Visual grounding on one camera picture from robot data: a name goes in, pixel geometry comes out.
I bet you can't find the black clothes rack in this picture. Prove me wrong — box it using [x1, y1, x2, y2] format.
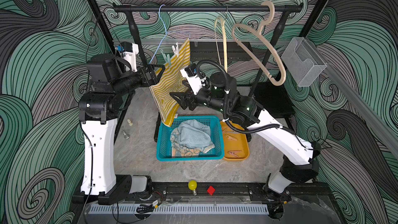
[112, 2, 304, 142]

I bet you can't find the bunny pattern towel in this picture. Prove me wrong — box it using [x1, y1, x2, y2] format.
[170, 128, 215, 158]

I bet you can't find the yellow striped towel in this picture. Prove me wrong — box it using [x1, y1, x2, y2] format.
[150, 39, 190, 127]

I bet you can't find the green clothespin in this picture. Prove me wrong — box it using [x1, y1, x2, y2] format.
[161, 49, 171, 66]

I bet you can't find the yellow light bulb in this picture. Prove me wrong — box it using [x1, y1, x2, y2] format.
[188, 180, 198, 196]

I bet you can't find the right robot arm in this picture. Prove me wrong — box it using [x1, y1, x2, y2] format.
[170, 60, 321, 200]

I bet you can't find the pink wooden hanger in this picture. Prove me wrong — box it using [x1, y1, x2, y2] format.
[231, 0, 287, 87]

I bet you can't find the white slotted cable duct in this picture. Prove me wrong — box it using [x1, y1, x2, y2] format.
[89, 203, 269, 215]

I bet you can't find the cream plastic hanger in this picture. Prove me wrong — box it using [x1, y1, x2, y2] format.
[214, 15, 228, 72]

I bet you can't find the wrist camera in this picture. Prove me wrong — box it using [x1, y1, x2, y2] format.
[180, 63, 207, 95]
[115, 41, 139, 72]

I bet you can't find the black wall shelf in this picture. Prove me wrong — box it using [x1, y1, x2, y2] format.
[190, 41, 251, 62]

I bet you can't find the blue wire hanger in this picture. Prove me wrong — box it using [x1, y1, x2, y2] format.
[150, 4, 171, 64]

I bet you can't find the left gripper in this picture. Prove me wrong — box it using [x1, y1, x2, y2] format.
[110, 66, 163, 100]

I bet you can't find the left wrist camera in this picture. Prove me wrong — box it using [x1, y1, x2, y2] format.
[115, 41, 139, 72]

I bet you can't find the clear acrylic wall box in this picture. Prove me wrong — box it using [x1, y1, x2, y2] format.
[282, 37, 327, 87]

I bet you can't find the red diamond marker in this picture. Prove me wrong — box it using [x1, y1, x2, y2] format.
[207, 186, 216, 196]

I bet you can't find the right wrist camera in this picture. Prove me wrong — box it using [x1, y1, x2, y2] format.
[180, 63, 207, 95]

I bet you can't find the black case on floor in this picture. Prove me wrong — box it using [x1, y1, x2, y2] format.
[254, 82, 295, 118]

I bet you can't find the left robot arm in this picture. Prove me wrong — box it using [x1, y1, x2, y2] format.
[72, 54, 165, 205]

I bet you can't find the light blue towel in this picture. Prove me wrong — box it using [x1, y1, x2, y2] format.
[176, 119, 213, 148]

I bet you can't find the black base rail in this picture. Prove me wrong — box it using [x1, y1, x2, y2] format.
[98, 182, 331, 205]

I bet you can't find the silver chess piece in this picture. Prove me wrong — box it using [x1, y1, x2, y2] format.
[122, 131, 130, 139]

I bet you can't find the teal perforated plastic basket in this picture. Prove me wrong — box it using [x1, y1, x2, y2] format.
[157, 116, 224, 162]

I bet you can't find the yellow plastic tray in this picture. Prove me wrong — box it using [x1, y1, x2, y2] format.
[220, 121, 250, 162]

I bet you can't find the orange clothespin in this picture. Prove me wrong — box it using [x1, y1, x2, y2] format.
[226, 134, 238, 141]

